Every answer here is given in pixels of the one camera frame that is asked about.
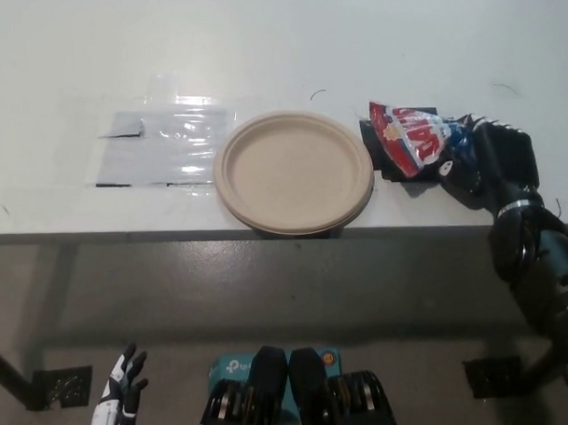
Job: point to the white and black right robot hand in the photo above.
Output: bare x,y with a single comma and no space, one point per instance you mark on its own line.
500,169

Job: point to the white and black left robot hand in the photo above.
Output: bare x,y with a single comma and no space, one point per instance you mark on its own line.
119,388

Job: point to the red blue sunflower seed bag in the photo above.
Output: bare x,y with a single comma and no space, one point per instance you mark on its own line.
408,137

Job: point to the beige paper plate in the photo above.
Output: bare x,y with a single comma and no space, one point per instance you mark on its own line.
292,171

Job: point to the teal TP-Link box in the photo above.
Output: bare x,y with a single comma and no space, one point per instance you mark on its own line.
229,368

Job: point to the black table leg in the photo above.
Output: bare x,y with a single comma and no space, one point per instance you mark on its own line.
3,366

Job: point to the black tape patch on table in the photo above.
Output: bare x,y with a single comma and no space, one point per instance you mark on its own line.
375,138

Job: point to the clear plastic covered grey sheet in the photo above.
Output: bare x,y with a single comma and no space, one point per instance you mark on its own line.
169,145

